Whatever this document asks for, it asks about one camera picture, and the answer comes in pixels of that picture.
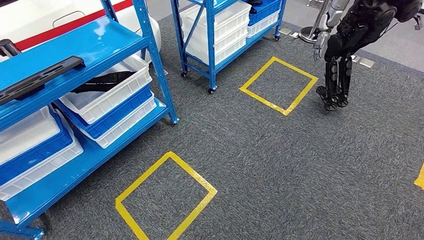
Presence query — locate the black plastic car part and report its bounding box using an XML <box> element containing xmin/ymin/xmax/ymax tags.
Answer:
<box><xmin>71</xmin><ymin>71</ymin><xmax>137</xmax><ymax>94</ymax></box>
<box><xmin>0</xmin><ymin>55</ymin><xmax>85</xmax><ymax>106</ymax></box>
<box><xmin>246</xmin><ymin>0</ymin><xmax>264</xmax><ymax>14</ymax></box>

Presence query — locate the yellow floor tape square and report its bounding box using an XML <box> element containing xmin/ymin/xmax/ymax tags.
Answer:
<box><xmin>114</xmin><ymin>151</ymin><xmax>219</xmax><ymax>240</ymax></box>
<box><xmin>238</xmin><ymin>56</ymin><xmax>319</xmax><ymax>117</ymax></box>

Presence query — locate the silver stand base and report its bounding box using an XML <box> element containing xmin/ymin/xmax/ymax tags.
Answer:
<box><xmin>299</xmin><ymin>0</ymin><xmax>332</xmax><ymax>44</ymax></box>

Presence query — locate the blue steel shelf rack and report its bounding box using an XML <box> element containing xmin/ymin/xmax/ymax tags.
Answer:
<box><xmin>0</xmin><ymin>0</ymin><xmax>180</xmax><ymax>240</ymax></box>
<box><xmin>170</xmin><ymin>0</ymin><xmax>287</xmax><ymax>95</ymax></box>

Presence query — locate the red barrier belt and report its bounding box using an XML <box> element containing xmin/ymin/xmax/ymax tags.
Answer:
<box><xmin>13</xmin><ymin>0</ymin><xmax>134</xmax><ymax>52</ymax></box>

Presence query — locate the black barrier post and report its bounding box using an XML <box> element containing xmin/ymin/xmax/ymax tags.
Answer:
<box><xmin>0</xmin><ymin>39</ymin><xmax>22</xmax><ymax>59</ymax></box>

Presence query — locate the white car body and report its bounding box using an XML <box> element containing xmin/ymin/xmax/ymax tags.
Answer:
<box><xmin>0</xmin><ymin>0</ymin><xmax>163</xmax><ymax>64</ymax></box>

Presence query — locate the black humanoid robot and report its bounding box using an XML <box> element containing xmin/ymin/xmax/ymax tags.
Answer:
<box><xmin>312</xmin><ymin>0</ymin><xmax>424</xmax><ymax>112</ymax></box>

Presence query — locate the white plastic crate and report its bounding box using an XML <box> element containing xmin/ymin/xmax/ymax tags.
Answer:
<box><xmin>180</xmin><ymin>0</ymin><xmax>252</xmax><ymax>34</ymax></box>
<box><xmin>77</xmin><ymin>96</ymin><xmax>158</xmax><ymax>149</ymax></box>
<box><xmin>58</xmin><ymin>54</ymin><xmax>153</xmax><ymax>125</ymax></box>
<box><xmin>246</xmin><ymin>9</ymin><xmax>281</xmax><ymax>38</ymax></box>
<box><xmin>185</xmin><ymin>34</ymin><xmax>248</xmax><ymax>66</ymax></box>
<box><xmin>0</xmin><ymin>105</ymin><xmax>62</xmax><ymax>167</ymax></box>
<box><xmin>185</xmin><ymin>23</ymin><xmax>249</xmax><ymax>52</ymax></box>
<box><xmin>0</xmin><ymin>132</ymin><xmax>84</xmax><ymax>202</ymax></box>

